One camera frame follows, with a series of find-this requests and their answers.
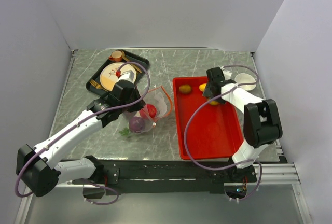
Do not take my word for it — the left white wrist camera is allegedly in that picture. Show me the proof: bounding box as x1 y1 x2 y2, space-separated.
115 69 136 83

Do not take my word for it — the red plastic bin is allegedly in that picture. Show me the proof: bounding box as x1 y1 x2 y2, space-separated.
173 76 243 160

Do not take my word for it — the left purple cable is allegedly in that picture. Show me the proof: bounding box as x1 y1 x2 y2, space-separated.
14 62 151 198

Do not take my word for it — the white bowl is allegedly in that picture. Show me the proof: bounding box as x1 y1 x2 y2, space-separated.
234 73 256 91

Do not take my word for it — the clear zip bag orange zipper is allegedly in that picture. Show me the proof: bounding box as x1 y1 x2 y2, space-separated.
120 86 173 137

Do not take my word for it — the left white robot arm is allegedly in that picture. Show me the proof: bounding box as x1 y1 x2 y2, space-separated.
15 80 145 197

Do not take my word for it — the white radish with leaves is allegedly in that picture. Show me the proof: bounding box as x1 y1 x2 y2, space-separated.
119 128 130 136

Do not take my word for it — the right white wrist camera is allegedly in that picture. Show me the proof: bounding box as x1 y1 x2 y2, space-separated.
221 67 232 80

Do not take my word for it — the dark green tray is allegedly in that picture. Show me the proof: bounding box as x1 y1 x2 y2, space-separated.
86 50 150 96

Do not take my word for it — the brown kiwi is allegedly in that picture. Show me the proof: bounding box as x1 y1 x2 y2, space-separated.
179 85 192 94

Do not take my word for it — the red apple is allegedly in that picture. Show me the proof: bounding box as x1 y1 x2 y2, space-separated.
139 104 157 119

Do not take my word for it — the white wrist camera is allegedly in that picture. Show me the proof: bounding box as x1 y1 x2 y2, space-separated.
221 67 232 80
115 69 136 83

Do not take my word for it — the cream and orange plate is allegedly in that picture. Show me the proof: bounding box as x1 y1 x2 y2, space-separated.
99 62 137 91

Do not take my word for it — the aluminium frame rail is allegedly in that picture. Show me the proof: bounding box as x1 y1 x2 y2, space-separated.
56 160 299 186

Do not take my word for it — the yellow banana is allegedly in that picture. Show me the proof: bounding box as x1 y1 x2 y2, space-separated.
199 83 206 92

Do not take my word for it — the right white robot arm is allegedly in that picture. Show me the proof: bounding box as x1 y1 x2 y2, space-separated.
203 66 283 181

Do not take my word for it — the purple onion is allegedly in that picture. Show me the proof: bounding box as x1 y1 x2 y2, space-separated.
128 116 145 133

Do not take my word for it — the orange cup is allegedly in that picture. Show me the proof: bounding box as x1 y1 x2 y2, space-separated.
108 50 123 62

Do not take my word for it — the gold spoon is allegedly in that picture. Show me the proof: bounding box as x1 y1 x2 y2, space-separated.
122 57 142 73

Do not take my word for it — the gold fork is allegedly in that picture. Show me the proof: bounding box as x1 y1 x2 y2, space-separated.
89 79 108 92

